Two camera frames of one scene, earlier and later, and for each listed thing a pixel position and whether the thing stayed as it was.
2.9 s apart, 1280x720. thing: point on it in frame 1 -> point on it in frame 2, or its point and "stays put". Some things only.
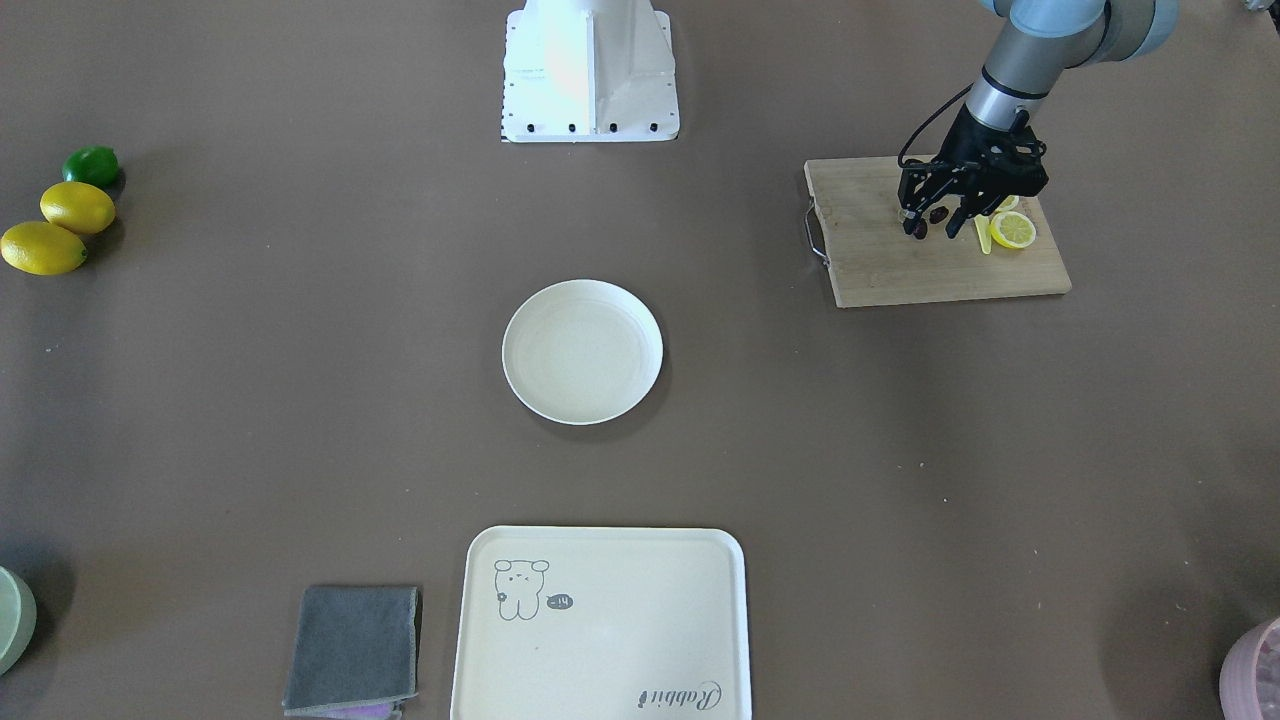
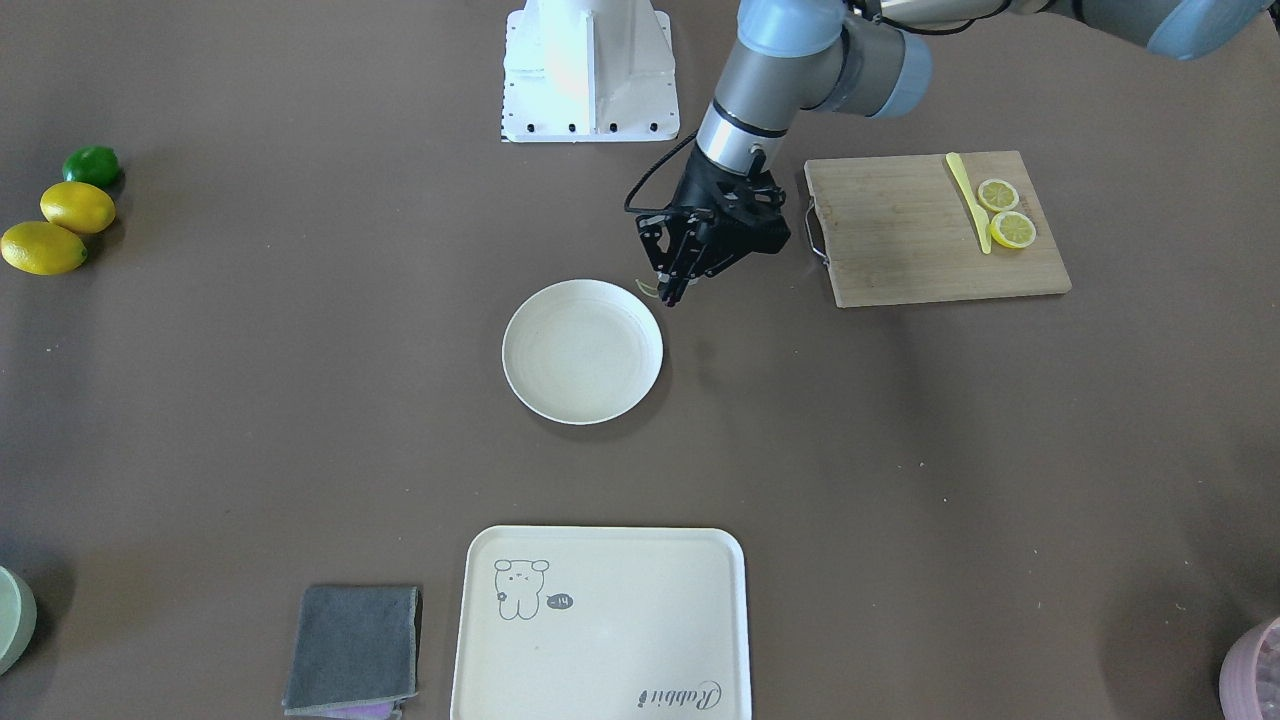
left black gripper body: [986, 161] -> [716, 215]
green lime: [92, 163] stays put
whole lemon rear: [79, 207] stays put
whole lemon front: [41, 249] stays put
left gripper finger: [911, 211] -> [671, 284]
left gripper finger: [957, 221] -> [708, 260]
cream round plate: [582, 352] stays put
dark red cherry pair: [936, 215] -> [643, 288]
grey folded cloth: [353, 653] stays put
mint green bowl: [18, 619] stays put
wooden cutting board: [873, 260] stays put
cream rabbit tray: [602, 623] stays put
